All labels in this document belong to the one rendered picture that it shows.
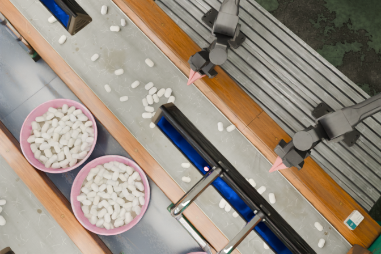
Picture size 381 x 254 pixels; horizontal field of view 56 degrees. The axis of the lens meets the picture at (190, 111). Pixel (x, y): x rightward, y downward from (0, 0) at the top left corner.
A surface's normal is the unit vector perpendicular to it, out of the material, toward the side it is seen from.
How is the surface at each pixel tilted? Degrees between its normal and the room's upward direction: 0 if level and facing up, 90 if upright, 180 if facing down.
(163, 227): 0
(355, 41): 0
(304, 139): 40
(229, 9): 24
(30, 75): 0
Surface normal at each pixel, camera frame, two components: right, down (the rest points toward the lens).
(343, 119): -0.23, -0.11
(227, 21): -0.06, 0.15
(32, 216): 0.05, -0.25
